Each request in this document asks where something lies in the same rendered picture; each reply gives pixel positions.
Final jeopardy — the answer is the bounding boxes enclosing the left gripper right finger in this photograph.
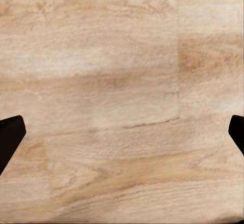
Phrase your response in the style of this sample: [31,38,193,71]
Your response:
[228,115,244,155]

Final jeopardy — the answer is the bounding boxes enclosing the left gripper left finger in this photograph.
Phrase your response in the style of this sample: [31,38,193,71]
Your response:
[0,115,26,175]

